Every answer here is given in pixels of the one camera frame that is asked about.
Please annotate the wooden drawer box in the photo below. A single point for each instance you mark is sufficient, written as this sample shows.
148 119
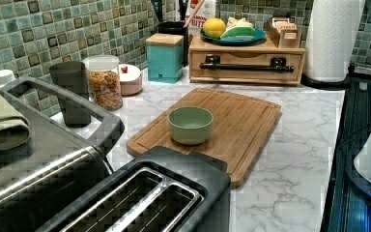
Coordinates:
259 53

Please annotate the green ceramic bowl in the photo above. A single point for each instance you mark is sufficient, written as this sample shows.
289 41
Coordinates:
190 125

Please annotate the bamboo cutting board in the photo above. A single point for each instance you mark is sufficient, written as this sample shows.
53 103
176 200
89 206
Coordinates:
242 128

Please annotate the teal canister with wooden lid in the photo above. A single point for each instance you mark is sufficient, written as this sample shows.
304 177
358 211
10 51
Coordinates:
165 57

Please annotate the pink sugar bowl with lid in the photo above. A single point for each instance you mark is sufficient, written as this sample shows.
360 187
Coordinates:
130 79

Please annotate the black slot toaster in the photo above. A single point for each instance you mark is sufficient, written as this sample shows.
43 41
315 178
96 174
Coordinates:
161 191

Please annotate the clear cereal jar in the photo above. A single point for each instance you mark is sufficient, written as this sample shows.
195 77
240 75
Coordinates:
104 81

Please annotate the black utensil holder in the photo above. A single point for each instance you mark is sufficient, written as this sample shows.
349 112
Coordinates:
176 28

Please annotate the plush watermelon slice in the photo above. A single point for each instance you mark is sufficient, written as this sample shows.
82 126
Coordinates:
239 31

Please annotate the plush peeled banana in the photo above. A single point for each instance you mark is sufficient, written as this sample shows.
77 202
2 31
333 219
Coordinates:
233 22

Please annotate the white food carton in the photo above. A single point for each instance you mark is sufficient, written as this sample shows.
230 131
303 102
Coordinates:
206 11

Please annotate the blue plate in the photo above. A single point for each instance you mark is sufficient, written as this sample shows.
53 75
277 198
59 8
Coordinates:
235 41

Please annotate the wooden spoon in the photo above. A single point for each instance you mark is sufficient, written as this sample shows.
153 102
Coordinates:
192 15

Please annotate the wooden tea bag holder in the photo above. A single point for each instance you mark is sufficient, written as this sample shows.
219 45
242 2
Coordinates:
283 33

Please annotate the white paper towel roll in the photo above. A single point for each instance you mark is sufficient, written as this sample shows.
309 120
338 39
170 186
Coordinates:
331 36

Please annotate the silver toaster oven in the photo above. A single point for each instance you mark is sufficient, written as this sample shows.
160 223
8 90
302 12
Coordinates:
55 166

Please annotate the black dish drying mat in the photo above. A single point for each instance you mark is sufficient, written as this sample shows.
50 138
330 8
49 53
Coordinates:
348 203

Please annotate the orange juice bottle white cap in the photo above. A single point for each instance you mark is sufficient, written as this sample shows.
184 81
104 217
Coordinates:
6 76

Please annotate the black drawer handle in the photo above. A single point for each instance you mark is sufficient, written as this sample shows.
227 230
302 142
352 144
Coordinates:
276 65

